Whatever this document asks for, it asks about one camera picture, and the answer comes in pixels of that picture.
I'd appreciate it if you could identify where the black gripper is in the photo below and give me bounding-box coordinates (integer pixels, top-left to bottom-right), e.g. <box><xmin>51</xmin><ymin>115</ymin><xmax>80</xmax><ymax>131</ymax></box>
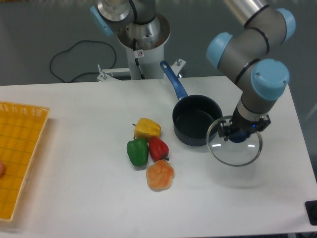
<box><xmin>217</xmin><ymin>109</ymin><xmax>271</xmax><ymax>142</ymax></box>

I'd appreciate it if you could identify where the glass lid with blue knob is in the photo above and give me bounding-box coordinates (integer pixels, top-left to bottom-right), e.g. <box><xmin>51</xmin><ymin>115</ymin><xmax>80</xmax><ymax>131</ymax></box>
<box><xmin>206</xmin><ymin>116</ymin><xmax>263</xmax><ymax>167</ymax></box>

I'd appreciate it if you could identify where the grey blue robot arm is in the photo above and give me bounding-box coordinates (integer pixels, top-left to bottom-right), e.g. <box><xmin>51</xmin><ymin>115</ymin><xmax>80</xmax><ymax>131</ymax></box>
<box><xmin>90</xmin><ymin>0</ymin><xmax>296</xmax><ymax>143</ymax></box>

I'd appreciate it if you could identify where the dark blue saucepan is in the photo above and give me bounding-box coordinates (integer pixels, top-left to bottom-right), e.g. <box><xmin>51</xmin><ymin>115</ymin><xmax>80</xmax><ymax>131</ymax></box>
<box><xmin>160</xmin><ymin>60</ymin><xmax>223</xmax><ymax>146</ymax></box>

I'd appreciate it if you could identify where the red bell pepper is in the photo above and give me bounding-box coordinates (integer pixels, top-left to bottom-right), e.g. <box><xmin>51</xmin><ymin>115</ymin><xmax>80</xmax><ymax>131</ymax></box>
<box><xmin>149</xmin><ymin>137</ymin><xmax>169</xmax><ymax>162</ymax></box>

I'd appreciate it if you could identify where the orange bell pepper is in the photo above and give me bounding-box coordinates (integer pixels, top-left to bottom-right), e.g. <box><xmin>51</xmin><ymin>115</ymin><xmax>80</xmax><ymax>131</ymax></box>
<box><xmin>146</xmin><ymin>160</ymin><xmax>175</xmax><ymax>191</ymax></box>

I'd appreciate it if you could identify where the yellow bell pepper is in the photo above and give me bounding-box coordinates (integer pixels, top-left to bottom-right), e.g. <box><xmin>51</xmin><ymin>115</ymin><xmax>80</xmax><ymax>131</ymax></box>
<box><xmin>133</xmin><ymin>118</ymin><xmax>161</xmax><ymax>141</ymax></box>

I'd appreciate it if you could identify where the black device at table edge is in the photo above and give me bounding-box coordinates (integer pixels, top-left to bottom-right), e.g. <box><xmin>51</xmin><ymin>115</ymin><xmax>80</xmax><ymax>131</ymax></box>
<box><xmin>305</xmin><ymin>200</ymin><xmax>317</xmax><ymax>226</ymax></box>

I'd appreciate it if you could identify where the green bell pepper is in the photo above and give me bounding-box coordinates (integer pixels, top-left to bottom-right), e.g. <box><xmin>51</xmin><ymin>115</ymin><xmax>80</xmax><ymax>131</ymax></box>
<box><xmin>126</xmin><ymin>138</ymin><xmax>149</xmax><ymax>167</ymax></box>

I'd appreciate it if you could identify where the yellow woven basket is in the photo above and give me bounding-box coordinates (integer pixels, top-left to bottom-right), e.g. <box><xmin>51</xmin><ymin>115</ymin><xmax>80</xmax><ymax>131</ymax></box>
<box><xmin>0</xmin><ymin>101</ymin><xmax>50</xmax><ymax>222</ymax></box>

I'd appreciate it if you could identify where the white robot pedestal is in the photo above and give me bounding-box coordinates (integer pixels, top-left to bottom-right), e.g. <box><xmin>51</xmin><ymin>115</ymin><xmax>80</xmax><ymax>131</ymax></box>
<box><xmin>117</xmin><ymin>13</ymin><xmax>170</xmax><ymax>80</ymax></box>

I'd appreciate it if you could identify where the metal base bracket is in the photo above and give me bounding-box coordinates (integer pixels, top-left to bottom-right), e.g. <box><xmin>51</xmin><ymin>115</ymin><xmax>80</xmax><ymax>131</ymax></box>
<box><xmin>97</xmin><ymin>59</ymin><xmax>186</xmax><ymax>82</ymax></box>

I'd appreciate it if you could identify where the black floor cable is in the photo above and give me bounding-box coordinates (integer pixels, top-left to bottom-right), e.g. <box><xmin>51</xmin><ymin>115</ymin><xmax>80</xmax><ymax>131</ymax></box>
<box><xmin>50</xmin><ymin>40</ymin><xmax>117</xmax><ymax>83</ymax></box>

